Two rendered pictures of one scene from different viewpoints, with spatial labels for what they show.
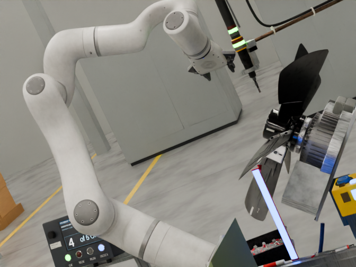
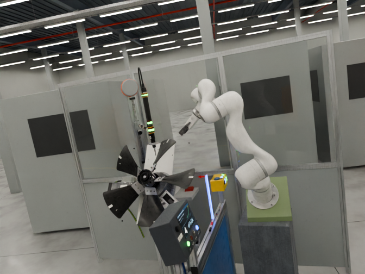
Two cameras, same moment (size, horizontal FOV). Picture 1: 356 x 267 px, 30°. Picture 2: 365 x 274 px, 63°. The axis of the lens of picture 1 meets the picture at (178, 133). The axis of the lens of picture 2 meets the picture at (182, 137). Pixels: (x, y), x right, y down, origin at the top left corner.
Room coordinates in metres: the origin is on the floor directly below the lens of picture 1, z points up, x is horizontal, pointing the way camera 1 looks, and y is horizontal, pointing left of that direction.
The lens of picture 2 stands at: (2.41, 1.79, 1.80)
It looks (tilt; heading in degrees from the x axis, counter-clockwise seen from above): 9 degrees down; 263
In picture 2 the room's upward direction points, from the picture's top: 9 degrees counter-clockwise
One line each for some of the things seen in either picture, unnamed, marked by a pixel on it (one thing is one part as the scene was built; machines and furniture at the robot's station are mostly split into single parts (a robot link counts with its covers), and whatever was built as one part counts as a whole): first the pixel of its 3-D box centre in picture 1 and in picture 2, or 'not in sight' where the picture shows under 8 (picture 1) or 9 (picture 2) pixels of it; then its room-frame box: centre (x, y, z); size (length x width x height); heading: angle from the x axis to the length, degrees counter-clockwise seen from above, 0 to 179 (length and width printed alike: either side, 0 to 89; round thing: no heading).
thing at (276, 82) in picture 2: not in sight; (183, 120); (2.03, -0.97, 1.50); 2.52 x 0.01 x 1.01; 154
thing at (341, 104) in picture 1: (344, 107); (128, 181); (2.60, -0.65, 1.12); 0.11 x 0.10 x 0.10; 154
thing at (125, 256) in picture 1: (114, 258); not in sight; (2.31, 0.40, 1.04); 0.24 x 0.03 x 0.03; 64
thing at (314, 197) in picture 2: not in sight; (199, 219); (2.03, -0.97, 0.50); 2.59 x 0.03 x 0.91; 154
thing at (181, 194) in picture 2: not in sight; (177, 194); (2.21, -0.87, 0.84); 0.36 x 0.24 x 0.03; 154
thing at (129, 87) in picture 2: not in sight; (129, 87); (2.46, -1.04, 1.88); 0.17 x 0.15 x 0.16; 154
